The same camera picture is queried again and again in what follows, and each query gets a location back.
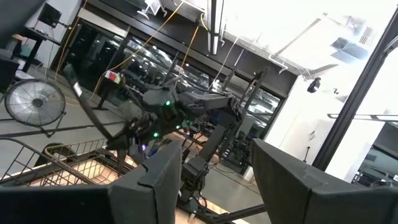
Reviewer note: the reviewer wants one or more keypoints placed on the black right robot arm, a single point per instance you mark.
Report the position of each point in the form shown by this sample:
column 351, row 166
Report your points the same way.
column 205, row 101

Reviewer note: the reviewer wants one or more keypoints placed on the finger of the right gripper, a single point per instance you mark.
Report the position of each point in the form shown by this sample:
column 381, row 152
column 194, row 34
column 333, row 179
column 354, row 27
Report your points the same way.
column 138, row 152
column 119, row 141

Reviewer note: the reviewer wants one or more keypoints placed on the black work table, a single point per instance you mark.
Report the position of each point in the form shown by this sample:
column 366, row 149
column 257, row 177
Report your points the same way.
column 34, row 34

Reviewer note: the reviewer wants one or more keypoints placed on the black wall security camera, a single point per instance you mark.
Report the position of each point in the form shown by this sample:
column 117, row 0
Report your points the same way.
column 314, row 85

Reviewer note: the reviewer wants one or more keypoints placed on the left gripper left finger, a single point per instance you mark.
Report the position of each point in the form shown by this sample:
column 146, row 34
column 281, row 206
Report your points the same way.
column 77, row 205

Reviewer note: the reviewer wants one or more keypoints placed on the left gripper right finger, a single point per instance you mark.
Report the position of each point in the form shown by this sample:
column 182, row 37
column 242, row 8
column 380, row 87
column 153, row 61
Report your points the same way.
column 311, row 199

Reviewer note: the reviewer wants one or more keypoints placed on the black monitor on stand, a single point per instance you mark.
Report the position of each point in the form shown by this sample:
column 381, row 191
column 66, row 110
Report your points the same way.
column 49, row 15

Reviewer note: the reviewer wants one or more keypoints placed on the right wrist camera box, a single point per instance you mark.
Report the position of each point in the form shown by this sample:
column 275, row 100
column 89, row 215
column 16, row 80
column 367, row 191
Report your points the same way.
column 157, row 99

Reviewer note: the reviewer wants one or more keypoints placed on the black floor fan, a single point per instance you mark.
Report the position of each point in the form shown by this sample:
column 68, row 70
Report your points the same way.
column 34, row 102

